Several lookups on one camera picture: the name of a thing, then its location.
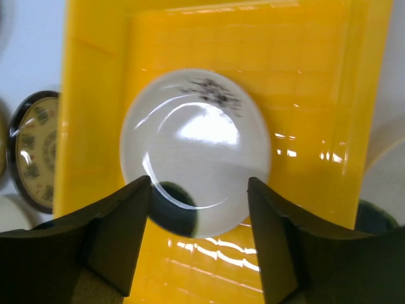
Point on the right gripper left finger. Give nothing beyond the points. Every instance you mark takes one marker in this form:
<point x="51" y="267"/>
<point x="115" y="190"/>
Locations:
<point x="87" y="256"/>

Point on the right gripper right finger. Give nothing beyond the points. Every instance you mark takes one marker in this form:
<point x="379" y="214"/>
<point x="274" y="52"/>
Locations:
<point x="302" y="256"/>

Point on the cream plate black flower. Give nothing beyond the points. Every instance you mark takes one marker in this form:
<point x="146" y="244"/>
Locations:
<point x="199" y="137"/>
<point x="381" y="201"/>

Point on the yellow brown patterned plate right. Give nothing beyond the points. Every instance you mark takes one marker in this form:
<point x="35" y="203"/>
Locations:
<point x="31" y="151"/>

